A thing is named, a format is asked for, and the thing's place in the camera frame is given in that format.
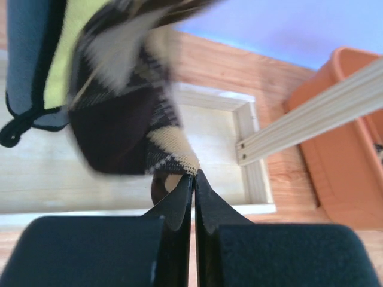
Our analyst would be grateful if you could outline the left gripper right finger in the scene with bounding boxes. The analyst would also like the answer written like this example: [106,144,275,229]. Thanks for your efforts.
[194,171,380,287]

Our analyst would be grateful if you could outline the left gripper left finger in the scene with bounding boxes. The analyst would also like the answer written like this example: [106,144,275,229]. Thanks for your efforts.
[1,176,192,286]

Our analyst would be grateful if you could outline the dark brown argyle sock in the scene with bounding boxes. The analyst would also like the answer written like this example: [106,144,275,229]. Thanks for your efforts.
[67,1,212,175]

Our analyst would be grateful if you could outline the grey black long sock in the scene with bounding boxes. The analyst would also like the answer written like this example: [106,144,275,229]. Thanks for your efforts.
[0,0,87,149]

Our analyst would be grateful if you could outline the wooden hanging rack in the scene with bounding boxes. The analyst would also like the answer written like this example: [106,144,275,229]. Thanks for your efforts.
[0,38,383,228]

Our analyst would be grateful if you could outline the orange plastic basket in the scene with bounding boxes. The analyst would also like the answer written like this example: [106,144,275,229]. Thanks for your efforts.
[285,47,382,230]

